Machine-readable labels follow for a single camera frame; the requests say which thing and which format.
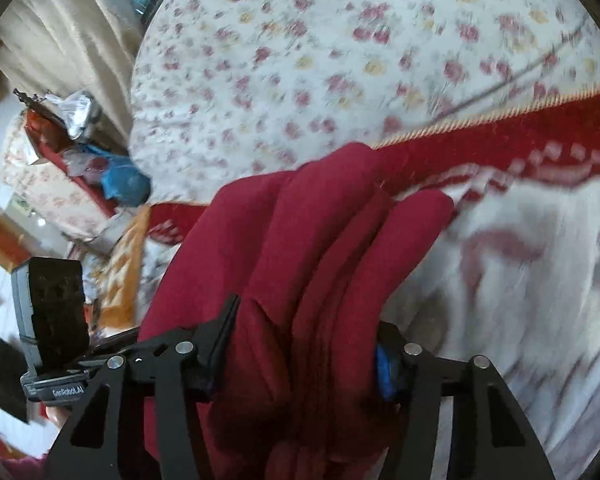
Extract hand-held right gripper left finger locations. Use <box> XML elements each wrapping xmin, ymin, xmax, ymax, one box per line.
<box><xmin>45</xmin><ymin>295</ymin><xmax>242</xmax><ymax>480</ymax></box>

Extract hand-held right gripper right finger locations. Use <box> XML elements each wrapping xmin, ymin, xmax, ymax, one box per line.
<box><xmin>376</xmin><ymin>321</ymin><xmax>556</xmax><ymax>480</ymax></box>

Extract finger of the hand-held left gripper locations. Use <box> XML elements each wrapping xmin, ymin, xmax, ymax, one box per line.
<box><xmin>87</xmin><ymin>329</ymin><xmax>143</xmax><ymax>361</ymax></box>

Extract dark red garment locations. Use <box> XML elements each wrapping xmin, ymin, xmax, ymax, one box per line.
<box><xmin>137</xmin><ymin>142</ymin><xmax>456</xmax><ymax>480</ymax></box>

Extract person's left forearm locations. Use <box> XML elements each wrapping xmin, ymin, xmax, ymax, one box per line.
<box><xmin>0</xmin><ymin>401</ymin><xmax>74</xmax><ymax>480</ymax></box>

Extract orange patterned cloth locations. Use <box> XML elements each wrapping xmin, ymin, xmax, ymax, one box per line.
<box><xmin>96</xmin><ymin>206</ymin><xmax>152</xmax><ymax>328</ymax></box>

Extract black flat object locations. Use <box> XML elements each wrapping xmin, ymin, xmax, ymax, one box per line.
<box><xmin>0</xmin><ymin>334</ymin><xmax>29</xmax><ymax>424</ymax></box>

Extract orange box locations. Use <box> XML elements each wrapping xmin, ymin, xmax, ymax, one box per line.
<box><xmin>0</xmin><ymin>194</ymin><xmax>33</xmax><ymax>272</ymax></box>

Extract floral cushion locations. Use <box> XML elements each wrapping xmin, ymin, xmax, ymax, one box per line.
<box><xmin>0</xmin><ymin>112</ymin><xmax>113</xmax><ymax>242</ymax></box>

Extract blue plastic bag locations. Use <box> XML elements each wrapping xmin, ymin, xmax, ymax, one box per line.
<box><xmin>100</xmin><ymin>157</ymin><xmax>152</xmax><ymax>207</ymax></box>

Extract red bordered floral blanket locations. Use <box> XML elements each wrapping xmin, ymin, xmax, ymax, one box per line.
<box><xmin>147</xmin><ymin>72</ymin><xmax>600</xmax><ymax>480</ymax></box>

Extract silver foil bag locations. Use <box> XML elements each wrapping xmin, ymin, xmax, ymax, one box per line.
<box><xmin>52</xmin><ymin>91</ymin><xmax>102</xmax><ymax>142</ymax></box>

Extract beige curtain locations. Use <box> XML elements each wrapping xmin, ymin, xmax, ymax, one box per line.
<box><xmin>0</xmin><ymin>0</ymin><xmax>143</xmax><ymax>146</ymax></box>

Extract white floral bedsheet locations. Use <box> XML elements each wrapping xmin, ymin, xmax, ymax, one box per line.
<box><xmin>129</xmin><ymin>0</ymin><xmax>600</xmax><ymax>207</ymax></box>

